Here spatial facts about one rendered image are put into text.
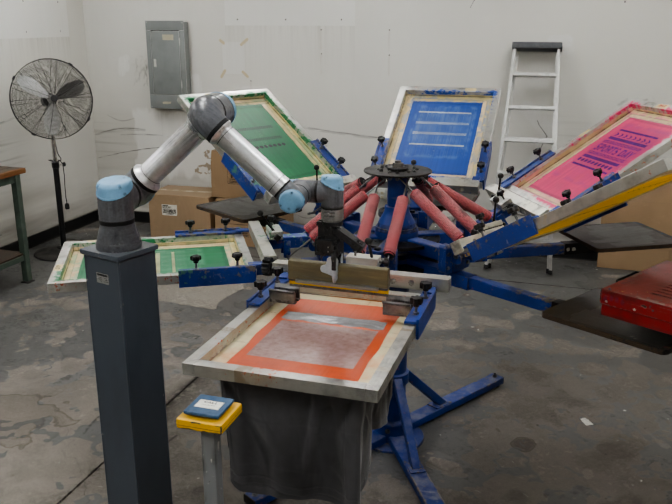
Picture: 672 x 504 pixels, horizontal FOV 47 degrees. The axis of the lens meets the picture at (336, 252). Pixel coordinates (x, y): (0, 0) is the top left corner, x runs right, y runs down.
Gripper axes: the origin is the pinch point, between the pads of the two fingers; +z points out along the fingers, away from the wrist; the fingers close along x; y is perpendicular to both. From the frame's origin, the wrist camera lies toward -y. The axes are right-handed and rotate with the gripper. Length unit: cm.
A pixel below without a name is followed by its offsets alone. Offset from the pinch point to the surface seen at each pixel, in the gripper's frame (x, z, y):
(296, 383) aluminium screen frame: 58, 11, -6
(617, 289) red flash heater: -12, -2, -90
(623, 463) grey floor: -96, 109, -107
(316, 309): -3.0, 13.7, 8.8
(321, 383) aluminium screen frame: 58, 10, -14
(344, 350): 27.9, 13.6, -11.0
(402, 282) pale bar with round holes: -24.0, 7.7, -17.2
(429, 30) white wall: -415, -75, 53
